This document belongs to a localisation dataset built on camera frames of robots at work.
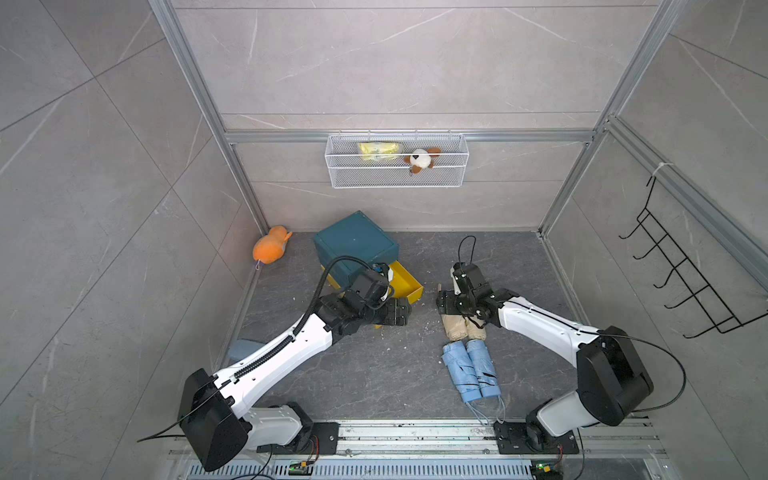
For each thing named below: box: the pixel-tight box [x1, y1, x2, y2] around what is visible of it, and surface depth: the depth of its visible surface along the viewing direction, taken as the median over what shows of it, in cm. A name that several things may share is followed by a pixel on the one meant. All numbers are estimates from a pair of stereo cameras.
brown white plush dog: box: [404, 147, 442, 175], surface depth 87 cm
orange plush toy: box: [252, 225, 293, 265], surface depth 109 cm
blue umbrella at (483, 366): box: [465, 339, 501, 398], surface depth 83 cm
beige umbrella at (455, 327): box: [441, 314, 468, 341], surface depth 90 cm
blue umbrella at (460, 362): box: [441, 341, 482, 402], surface depth 83 cm
